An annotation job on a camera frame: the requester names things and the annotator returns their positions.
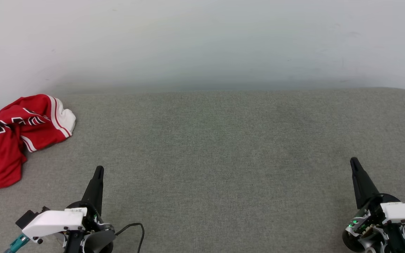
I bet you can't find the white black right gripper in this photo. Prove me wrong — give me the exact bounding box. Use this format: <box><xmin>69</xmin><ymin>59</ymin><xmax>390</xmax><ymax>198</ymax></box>
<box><xmin>346</xmin><ymin>157</ymin><xmax>405</xmax><ymax>236</ymax></box>

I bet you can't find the black cable with teal connector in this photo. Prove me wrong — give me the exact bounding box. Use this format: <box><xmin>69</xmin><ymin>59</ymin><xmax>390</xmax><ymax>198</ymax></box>
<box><xmin>4</xmin><ymin>233</ymin><xmax>31</xmax><ymax>253</ymax></box>

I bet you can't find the thin black cable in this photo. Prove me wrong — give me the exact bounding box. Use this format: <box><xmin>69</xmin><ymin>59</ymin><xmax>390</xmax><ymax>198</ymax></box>
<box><xmin>115</xmin><ymin>223</ymin><xmax>145</xmax><ymax>253</ymax></box>

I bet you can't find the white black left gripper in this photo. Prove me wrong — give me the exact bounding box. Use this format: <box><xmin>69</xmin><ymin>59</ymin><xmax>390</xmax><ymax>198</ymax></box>
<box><xmin>21</xmin><ymin>166</ymin><xmax>114</xmax><ymax>244</ymax></box>

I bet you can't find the red and white basketball jersey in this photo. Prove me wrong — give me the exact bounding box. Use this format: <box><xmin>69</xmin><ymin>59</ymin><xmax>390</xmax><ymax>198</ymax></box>
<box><xmin>0</xmin><ymin>94</ymin><xmax>76</xmax><ymax>190</ymax></box>

